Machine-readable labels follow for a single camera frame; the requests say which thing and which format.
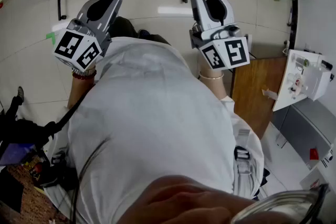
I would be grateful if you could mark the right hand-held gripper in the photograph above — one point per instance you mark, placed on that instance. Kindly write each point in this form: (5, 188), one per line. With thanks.
(231, 51)

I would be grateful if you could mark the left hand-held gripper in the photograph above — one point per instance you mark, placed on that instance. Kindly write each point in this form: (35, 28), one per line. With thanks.
(77, 49)

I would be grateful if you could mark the white whiteboard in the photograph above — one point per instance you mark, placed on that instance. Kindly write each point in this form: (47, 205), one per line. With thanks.
(287, 86)

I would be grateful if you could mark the person's left forearm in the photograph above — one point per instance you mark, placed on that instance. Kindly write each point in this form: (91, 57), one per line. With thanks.
(77, 91)

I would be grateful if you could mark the person's right forearm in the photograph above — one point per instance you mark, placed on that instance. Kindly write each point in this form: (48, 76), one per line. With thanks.
(214, 86)

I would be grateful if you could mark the person's dark trousers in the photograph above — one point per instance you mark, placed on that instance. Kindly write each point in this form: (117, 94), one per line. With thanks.
(123, 27)

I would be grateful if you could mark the person's dark shoe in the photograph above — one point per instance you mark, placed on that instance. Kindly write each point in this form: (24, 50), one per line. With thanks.
(143, 33)

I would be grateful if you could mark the green floor tape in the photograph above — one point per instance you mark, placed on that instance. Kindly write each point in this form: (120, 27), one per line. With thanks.
(51, 36)

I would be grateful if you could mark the silver metal wristband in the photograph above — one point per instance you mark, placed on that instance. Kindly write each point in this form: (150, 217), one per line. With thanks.
(78, 71)

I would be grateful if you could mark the thin gold bangle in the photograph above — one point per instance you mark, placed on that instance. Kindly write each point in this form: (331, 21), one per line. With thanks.
(211, 77)

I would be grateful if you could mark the black baseboard strip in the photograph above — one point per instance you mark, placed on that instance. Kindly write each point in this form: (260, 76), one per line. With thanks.
(294, 21)

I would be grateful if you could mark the brown wooden desk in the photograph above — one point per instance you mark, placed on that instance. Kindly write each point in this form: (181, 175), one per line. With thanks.
(252, 94)

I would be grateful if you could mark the white paper scrap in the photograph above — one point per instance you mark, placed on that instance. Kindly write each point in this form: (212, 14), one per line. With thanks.
(270, 93)

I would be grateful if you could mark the person's white shirt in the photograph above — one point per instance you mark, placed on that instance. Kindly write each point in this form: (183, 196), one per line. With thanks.
(157, 118)

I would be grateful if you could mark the white plastic box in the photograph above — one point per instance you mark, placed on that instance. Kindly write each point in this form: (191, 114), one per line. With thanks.
(319, 78)

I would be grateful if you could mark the black bag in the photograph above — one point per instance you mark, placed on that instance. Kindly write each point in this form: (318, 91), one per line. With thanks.
(23, 131)

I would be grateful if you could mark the grey metal cabinet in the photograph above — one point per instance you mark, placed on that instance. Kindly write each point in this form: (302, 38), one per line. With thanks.
(305, 128)

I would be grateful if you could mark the purple packet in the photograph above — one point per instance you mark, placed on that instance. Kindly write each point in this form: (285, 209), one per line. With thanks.
(15, 153)

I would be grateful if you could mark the red tag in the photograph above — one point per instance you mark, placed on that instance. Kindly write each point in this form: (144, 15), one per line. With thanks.
(313, 154)

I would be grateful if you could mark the brown woven mat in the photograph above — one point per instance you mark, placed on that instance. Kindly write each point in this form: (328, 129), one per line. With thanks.
(29, 199)

